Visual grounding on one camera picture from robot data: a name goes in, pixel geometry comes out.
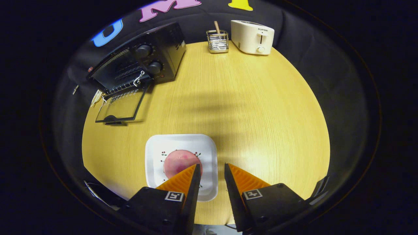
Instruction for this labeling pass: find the black backdrop cloth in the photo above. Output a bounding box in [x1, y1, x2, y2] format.
[52, 0, 369, 209]

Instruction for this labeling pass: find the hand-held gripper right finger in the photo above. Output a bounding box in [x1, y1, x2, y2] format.
[224, 163, 311, 233]

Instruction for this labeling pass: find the metal wire utensil holder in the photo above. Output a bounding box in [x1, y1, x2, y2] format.
[206, 30, 229, 54]

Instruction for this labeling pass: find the pink round cake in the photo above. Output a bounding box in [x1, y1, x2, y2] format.
[163, 150, 203, 179]

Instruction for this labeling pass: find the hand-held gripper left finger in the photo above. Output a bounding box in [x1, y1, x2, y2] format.
[119, 164, 201, 235]

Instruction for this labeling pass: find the white square plate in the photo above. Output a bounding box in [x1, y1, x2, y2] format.
[145, 134, 218, 202]

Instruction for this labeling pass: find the black toaster oven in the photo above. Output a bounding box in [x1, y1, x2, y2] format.
[87, 22, 186, 126]

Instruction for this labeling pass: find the white bread toaster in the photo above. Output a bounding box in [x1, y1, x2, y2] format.
[231, 20, 275, 55]

